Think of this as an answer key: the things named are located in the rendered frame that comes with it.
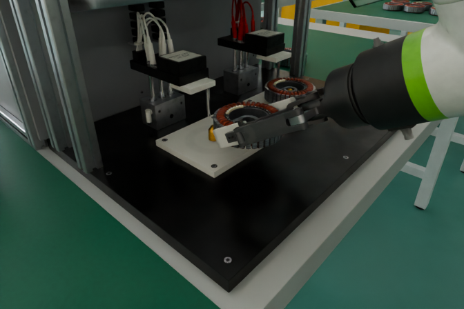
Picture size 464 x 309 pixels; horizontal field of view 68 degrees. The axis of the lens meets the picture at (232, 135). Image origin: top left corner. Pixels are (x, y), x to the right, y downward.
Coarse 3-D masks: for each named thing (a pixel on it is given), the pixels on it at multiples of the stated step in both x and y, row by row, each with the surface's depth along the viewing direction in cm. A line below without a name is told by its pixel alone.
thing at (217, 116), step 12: (228, 108) 57; (240, 108) 58; (252, 108) 58; (264, 108) 57; (276, 108) 57; (216, 120) 53; (228, 120) 52; (252, 120) 56; (252, 144) 51; (264, 144) 52
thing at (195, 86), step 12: (132, 60) 66; (144, 60) 66; (156, 60) 61; (168, 60) 59; (180, 60) 59; (192, 60) 59; (204, 60) 61; (144, 72) 64; (156, 72) 62; (168, 72) 60; (180, 72) 58; (192, 72) 60; (204, 72) 62; (168, 84) 70; (180, 84) 59; (192, 84) 60; (204, 84) 60
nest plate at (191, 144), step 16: (192, 128) 67; (208, 128) 67; (160, 144) 62; (176, 144) 61; (192, 144) 61; (208, 144) 61; (192, 160) 57; (208, 160) 57; (224, 160) 57; (240, 160) 58
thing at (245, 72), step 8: (224, 72) 84; (232, 72) 83; (240, 72) 83; (248, 72) 84; (256, 72) 86; (224, 80) 85; (232, 80) 84; (240, 80) 83; (248, 80) 85; (256, 80) 88; (224, 88) 86; (232, 88) 85; (240, 88) 84; (248, 88) 86
